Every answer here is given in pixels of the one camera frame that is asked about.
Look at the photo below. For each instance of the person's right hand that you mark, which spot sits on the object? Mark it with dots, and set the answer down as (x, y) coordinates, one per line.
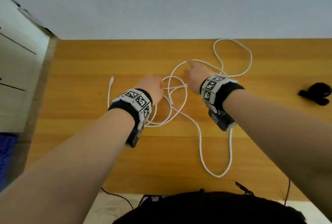
(197, 76)

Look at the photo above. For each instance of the person's left hand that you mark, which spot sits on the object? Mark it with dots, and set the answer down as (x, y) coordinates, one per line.
(153, 86)

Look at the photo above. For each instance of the person's left forearm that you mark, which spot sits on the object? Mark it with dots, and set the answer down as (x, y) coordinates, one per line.
(64, 174)

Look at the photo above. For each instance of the person's right forearm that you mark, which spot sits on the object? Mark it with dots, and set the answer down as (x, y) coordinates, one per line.
(285, 138)

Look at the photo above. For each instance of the person's black shirt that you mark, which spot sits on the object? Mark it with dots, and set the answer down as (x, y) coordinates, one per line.
(207, 211)

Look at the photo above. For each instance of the black right wristband with markers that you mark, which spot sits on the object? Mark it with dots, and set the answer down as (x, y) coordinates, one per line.
(211, 86)

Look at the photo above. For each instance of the black wristband with markers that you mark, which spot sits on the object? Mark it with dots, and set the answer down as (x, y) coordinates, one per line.
(211, 86)
(140, 100)

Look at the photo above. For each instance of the black left wristband with markers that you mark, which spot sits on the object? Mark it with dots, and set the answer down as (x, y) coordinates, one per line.
(140, 100)

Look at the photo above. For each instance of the white drawer cabinet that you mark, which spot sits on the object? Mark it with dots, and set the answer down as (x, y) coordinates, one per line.
(18, 76)

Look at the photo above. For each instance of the blue cloth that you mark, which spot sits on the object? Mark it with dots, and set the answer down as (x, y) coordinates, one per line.
(6, 153)

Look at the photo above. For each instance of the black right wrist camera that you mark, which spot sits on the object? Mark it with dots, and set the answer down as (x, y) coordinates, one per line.
(221, 120)

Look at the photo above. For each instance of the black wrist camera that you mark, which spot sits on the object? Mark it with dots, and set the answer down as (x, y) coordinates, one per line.
(133, 138)
(221, 120)

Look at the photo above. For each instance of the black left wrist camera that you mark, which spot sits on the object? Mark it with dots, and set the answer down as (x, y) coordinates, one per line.
(133, 138)

